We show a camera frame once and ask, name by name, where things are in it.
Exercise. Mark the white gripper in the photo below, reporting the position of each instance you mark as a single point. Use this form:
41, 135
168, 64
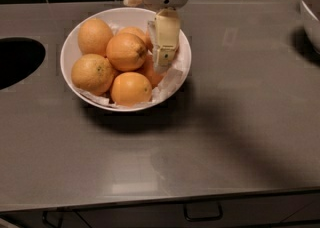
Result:
164, 30

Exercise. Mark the orange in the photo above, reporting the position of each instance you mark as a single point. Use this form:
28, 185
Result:
126, 52
135, 31
148, 41
94, 36
147, 69
131, 88
93, 73

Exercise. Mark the white bowl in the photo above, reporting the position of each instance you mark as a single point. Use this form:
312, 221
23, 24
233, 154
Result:
117, 19

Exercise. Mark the black drawer handle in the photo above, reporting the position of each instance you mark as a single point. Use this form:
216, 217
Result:
202, 211
52, 219

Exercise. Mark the black left drawer handle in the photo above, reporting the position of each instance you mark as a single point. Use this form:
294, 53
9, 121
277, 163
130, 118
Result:
52, 219

